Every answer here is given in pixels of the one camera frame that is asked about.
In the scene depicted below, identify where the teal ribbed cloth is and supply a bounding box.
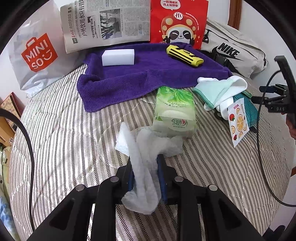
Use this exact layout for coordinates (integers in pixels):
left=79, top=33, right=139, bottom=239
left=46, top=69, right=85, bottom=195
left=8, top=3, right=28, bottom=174
left=240, top=91, right=259, bottom=127

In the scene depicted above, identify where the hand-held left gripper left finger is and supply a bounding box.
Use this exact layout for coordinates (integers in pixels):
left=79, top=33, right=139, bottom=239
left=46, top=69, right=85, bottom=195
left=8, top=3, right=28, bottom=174
left=28, top=160, right=135, bottom=241

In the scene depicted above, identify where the fruit print sachet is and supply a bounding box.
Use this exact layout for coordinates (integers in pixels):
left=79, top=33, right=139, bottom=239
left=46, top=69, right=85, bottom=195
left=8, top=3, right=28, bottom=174
left=227, top=97, right=250, bottom=148

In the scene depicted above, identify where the beige waist bag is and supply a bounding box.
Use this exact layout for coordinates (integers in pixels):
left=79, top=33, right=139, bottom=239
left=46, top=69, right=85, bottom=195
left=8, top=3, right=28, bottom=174
left=200, top=19, right=269, bottom=79

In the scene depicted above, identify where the newspaper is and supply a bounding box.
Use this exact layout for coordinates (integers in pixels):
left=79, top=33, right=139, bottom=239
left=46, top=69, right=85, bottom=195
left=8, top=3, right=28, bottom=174
left=60, top=0, right=151, bottom=54

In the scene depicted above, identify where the white sock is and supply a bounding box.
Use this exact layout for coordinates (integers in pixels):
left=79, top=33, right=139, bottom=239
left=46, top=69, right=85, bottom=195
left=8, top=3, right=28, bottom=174
left=197, top=75, right=248, bottom=121

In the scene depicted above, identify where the brown printed box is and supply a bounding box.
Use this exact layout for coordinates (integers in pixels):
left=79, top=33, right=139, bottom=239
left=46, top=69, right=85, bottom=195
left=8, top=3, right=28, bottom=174
left=0, top=92, right=26, bottom=120

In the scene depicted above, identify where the white wet wipe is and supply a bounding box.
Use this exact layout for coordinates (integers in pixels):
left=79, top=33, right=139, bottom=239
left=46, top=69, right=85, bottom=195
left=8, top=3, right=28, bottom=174
left=115, top=122, right=184, bottom=215

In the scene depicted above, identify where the wooden frame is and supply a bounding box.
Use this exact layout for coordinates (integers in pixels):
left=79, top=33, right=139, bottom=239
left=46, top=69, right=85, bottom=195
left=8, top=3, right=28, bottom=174
left=228, top=0, right=242, bottom=30

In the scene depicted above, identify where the yellow black striped cloth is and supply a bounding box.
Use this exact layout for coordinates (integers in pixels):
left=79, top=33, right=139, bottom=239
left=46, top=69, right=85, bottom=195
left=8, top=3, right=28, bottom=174
left=166, top=45, right=204, bottom=68

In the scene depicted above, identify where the white shopping bag red logo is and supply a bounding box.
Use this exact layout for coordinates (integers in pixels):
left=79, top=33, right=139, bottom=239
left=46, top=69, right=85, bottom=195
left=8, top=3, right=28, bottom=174
left=8, top=0, right=80, bottom=98

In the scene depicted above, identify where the mint green cloth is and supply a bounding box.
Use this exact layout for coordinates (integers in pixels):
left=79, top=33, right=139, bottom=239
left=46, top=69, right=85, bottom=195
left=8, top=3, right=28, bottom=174
left=193, top=77, right=234, bottom=109

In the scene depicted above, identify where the red panda paper bag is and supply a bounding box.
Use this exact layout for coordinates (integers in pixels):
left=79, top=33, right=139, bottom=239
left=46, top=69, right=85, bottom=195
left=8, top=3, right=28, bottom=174
left=150, top=0, right=209, bottom=49

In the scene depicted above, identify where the white sponge block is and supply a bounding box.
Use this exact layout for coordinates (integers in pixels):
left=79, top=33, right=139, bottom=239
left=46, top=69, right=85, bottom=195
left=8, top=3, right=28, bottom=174
left=102, top=49, right=135, bottom=67

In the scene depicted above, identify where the green tissue pack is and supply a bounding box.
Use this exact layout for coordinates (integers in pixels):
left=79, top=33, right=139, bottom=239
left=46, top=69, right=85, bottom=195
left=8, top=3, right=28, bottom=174
left=154, top=86, right=197, bottom=139

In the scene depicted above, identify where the thick black cable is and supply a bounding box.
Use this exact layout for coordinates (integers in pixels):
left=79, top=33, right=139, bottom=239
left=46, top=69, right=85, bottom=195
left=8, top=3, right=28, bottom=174
left=0, top=108, right=35, bottom=230

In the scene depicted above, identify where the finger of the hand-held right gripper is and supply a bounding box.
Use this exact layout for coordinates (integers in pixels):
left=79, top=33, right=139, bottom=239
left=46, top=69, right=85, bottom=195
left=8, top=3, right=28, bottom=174
left=259, top=85, right=287, bottom=94
left=251, top=96, right=281, bottom=106

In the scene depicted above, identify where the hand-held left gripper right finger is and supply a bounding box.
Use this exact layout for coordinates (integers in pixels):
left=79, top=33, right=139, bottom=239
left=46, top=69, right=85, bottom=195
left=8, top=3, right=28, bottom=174
left=157, top=154, right=266, bottom=241

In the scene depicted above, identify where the purple towel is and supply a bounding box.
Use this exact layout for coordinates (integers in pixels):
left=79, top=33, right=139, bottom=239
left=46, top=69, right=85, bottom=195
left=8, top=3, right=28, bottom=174
left=77, top=43, right=233, bottom=113

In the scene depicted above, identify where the thin black cable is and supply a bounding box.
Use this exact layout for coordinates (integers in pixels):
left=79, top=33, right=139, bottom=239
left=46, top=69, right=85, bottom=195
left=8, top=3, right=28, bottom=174
left=256, top=70, right=296, bottom=208

